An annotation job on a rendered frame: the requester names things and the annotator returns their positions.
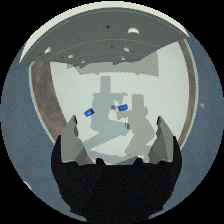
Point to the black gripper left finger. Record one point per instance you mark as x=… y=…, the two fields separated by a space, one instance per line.
x=68 y=153

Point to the grey drawer front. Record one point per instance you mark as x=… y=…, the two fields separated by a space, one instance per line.
x=74 y=51
x=124 y=45
x=117 y=55
x=60 y=37
x=84 y=58
x=119 y=23

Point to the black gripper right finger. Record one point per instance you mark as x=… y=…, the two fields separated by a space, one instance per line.
x=166 y=153

